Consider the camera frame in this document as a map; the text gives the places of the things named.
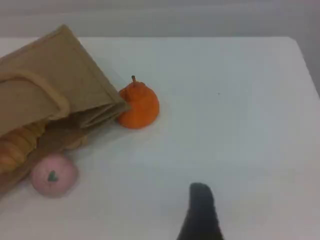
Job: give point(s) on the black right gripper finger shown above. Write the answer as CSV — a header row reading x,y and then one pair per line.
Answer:
x,y
201,215

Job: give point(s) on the brown burlap tote bag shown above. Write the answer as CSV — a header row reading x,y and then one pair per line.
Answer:
x,y
62,82

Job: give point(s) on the long striped orange bread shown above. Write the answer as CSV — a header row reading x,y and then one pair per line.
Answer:
x,y
17,145

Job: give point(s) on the orange pear shaped pastry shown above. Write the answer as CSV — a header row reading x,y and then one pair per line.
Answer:
x,y
140,107

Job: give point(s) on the pink peach shaped bun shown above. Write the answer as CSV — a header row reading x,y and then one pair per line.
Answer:
x,y
53,175

